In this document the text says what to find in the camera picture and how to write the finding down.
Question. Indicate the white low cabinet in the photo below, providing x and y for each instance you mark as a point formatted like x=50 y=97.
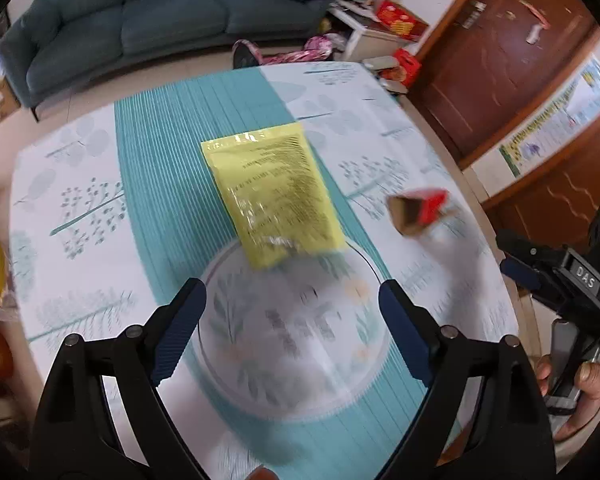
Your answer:
x=370 y=40

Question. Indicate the person's right hand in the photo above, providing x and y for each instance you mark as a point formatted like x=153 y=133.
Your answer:
x=592 y=390

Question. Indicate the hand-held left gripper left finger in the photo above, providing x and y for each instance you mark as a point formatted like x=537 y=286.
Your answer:
x=180 y=327

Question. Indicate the small red gift box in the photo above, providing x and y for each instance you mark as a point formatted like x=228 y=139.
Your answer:
x=405 y=67

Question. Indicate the giraffe height chart poster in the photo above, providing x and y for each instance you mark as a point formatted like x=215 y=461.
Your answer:
x=560 y=120

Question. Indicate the brown wooden door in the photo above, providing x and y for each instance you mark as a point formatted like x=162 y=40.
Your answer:
x=500 y=55

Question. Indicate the large red gift box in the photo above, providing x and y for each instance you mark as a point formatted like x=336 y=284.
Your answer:
x=400 y=19

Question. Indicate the dark blue sofa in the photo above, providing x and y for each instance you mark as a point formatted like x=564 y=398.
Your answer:
x=155 y=20

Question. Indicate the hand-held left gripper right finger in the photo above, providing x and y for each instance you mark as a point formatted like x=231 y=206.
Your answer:
x=405 y=330

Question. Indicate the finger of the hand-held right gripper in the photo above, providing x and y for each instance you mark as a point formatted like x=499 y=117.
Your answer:
x=520 y=245
x=522 y=272

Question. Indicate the yellow-green foil pouch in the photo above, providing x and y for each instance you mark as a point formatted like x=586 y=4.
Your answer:
x=275 y=195

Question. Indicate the pink shiny bag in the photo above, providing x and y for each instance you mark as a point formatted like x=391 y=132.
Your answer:
x=322 y=49

